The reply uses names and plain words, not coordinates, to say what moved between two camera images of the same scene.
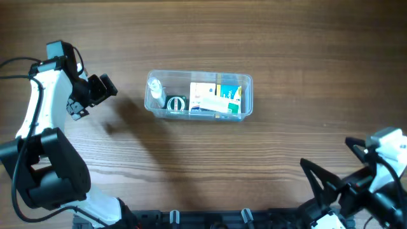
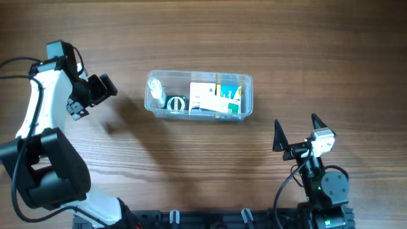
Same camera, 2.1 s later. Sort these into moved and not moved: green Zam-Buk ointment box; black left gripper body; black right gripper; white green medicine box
Moved: black right gripper
Not moved: white green medicine box; green Zam-Buk ointment box; black left gripper body
